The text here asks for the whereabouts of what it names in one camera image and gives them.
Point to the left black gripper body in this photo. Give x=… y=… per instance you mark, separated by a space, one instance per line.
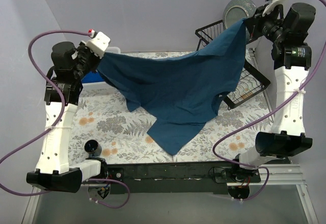
x=94 y=61

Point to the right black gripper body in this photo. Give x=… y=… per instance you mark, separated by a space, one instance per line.
x=253 y=25

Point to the black wire dish rack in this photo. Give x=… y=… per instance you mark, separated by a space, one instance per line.
x=252 y=82

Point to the teal blue t shirt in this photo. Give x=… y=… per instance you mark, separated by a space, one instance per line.
x=182 y=93

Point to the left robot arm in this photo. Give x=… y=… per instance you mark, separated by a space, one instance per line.
x=63 y=88

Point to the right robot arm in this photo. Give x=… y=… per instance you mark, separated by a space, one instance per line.
x=292 y=61

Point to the bright blue t shirt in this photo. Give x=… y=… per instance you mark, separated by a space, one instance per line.
x=92 y=78

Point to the white plastic basket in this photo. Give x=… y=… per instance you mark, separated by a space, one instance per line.
x=88 y=86

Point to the grey green plate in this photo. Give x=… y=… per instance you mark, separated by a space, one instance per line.
x=237 y=10

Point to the black cylindrical cup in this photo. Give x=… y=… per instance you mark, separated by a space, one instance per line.
x=93 y=148

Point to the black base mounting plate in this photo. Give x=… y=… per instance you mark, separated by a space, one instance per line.
x=209 y=176

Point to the aluminium frame rail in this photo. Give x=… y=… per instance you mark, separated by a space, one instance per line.
x=280 y=175

